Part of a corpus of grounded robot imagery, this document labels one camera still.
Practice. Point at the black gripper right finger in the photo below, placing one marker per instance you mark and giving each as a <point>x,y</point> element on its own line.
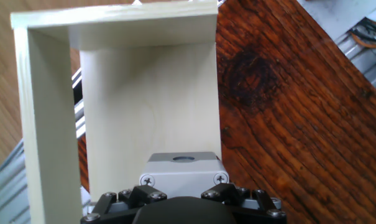
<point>225,193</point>

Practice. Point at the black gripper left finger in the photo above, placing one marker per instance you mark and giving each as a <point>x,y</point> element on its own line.
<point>144,194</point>

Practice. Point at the grey push button box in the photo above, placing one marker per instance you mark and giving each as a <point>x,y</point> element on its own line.
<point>184,179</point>

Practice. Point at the cream wooden shelf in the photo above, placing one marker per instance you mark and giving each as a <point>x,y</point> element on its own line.
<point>144,102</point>

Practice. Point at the brown wooden board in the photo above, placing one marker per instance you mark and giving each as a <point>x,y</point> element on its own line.
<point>299,124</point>

